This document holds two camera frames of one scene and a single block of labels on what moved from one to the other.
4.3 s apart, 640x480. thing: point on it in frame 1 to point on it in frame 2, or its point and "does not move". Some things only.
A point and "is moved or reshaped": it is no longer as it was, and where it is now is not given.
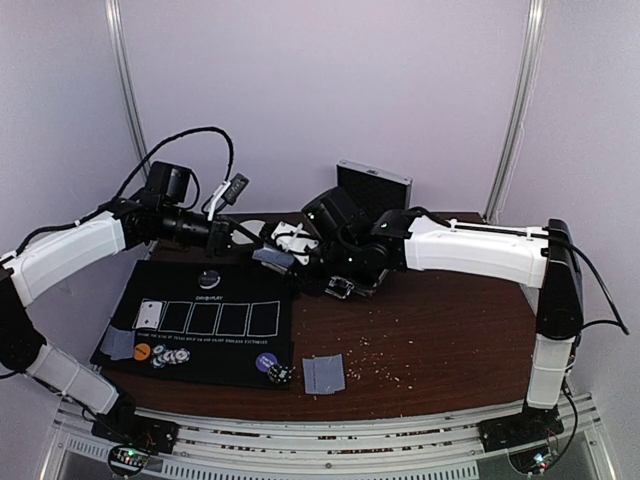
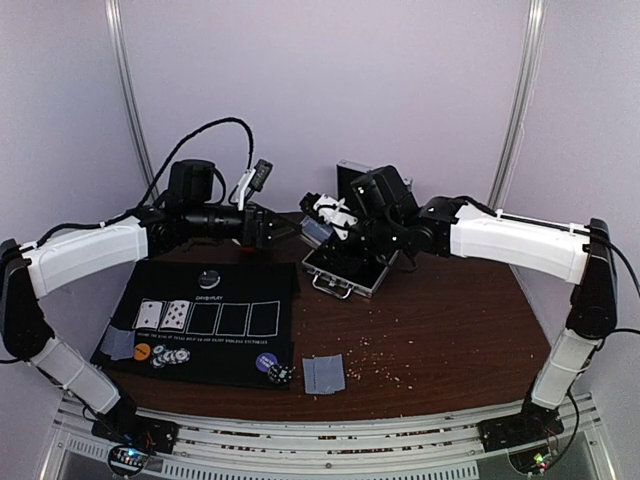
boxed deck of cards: (272, 259) is moved or reshaped
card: (329, 374) does not move
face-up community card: (149, 315) does not move
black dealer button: (209, 279) does not move
